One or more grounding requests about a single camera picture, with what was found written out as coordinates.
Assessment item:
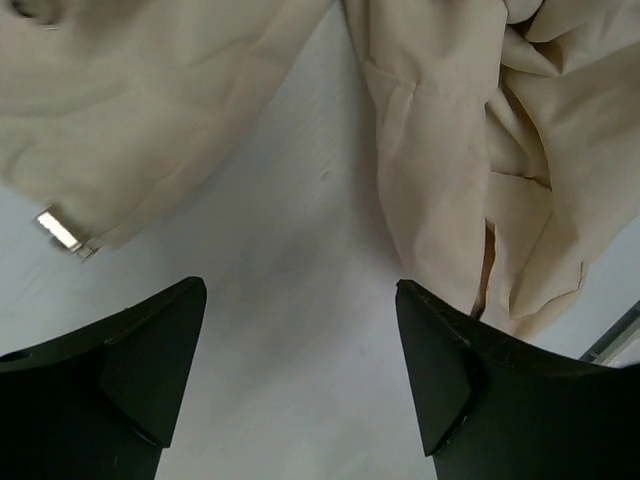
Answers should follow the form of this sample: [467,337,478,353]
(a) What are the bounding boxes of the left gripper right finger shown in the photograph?
[395,280,639,479]

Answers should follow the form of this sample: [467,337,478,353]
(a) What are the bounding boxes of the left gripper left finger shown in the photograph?
[1,277,206,479]

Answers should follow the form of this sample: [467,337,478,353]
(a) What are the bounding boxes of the beige trousers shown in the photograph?
[1,1,639,338]

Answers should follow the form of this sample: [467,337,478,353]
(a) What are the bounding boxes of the aluminium frame rail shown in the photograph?
[579,303,639,368]

